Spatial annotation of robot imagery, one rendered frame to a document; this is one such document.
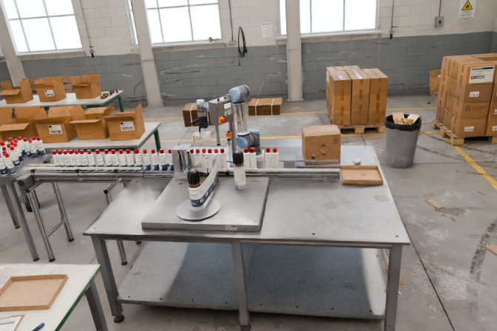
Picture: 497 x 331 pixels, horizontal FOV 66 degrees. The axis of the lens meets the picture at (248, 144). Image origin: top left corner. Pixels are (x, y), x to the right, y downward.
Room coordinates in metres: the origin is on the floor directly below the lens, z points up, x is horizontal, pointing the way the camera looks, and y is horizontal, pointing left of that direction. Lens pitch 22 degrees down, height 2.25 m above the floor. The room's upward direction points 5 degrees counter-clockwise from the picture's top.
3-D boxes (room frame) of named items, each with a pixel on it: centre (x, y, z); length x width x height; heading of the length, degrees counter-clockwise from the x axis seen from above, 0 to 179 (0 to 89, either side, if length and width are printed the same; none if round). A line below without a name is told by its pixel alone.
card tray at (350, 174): (2.69, -0.87, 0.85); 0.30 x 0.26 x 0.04; 80
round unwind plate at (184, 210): (2.31, 0.39, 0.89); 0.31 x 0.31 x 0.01
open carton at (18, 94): (6.62, 3.95, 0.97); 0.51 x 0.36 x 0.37; 175
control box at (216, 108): (2.97, 0.20, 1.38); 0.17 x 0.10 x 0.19; 135
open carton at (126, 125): (4.30, 1.42, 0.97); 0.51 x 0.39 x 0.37; 178
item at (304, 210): (2.75, 0.00, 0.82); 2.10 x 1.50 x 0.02; 80
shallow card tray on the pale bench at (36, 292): (1.68, 1.27, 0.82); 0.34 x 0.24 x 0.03; 88
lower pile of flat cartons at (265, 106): (7.39, -0.41, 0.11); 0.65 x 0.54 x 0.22; 79
